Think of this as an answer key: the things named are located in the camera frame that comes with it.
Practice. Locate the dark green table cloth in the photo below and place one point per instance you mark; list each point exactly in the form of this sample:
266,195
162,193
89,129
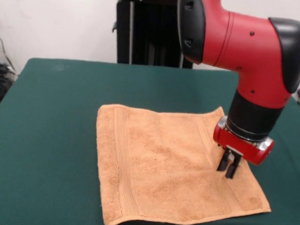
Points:
33,161

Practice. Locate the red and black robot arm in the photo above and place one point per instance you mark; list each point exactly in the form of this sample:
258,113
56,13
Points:
247,47

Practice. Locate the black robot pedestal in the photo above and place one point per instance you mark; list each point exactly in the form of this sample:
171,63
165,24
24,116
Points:
150,35

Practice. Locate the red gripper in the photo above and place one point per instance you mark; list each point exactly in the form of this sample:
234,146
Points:
245,150

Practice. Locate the orange terry towel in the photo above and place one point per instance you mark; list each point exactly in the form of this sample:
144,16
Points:
162,157

